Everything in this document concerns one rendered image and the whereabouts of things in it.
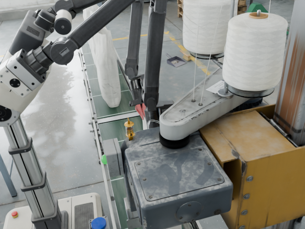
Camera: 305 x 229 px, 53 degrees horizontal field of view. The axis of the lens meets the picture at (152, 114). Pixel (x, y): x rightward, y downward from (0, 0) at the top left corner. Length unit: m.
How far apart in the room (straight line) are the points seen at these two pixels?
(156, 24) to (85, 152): 2.16
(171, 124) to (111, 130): 1.85
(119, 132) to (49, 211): 0.95
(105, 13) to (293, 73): 0.62
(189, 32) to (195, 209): 0.51
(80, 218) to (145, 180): 1.42
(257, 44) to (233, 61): 0.07
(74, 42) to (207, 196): 0.66
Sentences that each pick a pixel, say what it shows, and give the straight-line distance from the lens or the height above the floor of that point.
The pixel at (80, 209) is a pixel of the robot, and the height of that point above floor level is 0.26.
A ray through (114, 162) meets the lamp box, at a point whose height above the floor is 1.30.
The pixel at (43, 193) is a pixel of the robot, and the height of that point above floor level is 0.63.
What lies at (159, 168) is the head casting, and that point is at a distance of 0.81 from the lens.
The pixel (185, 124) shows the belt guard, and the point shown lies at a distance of 0.84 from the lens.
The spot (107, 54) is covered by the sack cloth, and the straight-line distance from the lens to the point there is 2.73.
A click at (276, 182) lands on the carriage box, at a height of 1.23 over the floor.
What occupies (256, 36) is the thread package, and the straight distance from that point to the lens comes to 0.71.
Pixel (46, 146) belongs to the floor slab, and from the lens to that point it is 3.31.
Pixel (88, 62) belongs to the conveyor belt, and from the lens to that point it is 4.05.
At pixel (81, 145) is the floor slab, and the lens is 3.19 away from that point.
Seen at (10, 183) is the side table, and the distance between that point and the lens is 2.79.
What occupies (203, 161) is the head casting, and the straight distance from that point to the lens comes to 0.84.
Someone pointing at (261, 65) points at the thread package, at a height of 1.60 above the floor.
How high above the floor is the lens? 1.89
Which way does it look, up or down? 33 degrees down
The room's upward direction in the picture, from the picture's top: 4 degrees counter-clockwise
